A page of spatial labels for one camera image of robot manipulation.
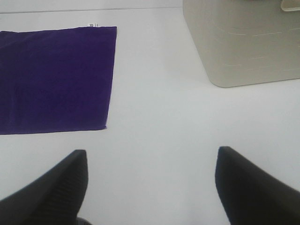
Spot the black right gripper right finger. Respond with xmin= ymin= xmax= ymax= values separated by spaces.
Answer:
xmin=215 ymin=146 xmax=300 ymax=225

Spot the beige storage bin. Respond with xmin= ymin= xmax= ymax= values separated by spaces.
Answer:
xmin=183 ymin=0 xmax=300 ymax=87

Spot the purple towel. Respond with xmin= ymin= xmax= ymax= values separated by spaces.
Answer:
xmin=0 ymin=26 xmax=117 ymax=135

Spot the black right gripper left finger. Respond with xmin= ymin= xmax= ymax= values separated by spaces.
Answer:
xmin=0 ymin=150 xmax=89 ymax=225

